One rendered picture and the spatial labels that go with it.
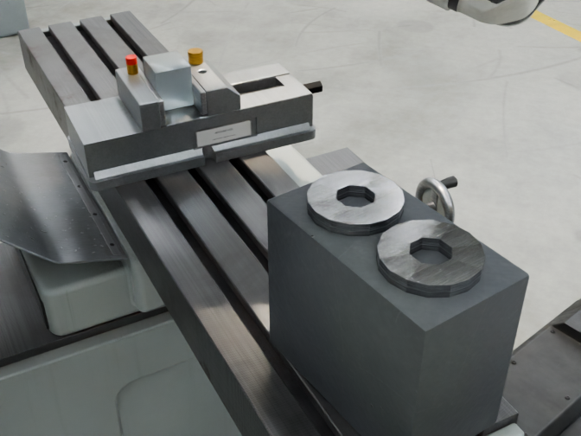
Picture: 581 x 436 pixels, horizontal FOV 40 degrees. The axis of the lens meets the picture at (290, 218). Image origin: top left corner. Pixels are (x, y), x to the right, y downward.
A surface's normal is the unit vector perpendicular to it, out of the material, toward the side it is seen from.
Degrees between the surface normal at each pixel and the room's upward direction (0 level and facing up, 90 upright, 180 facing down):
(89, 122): 0
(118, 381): 90
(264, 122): 90
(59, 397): 90
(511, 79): 0
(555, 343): 0
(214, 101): 90
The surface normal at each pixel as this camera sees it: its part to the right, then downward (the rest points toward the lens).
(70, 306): 0.47, 0.51
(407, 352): -0.82, 0.33
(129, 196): 0.00, -0.81
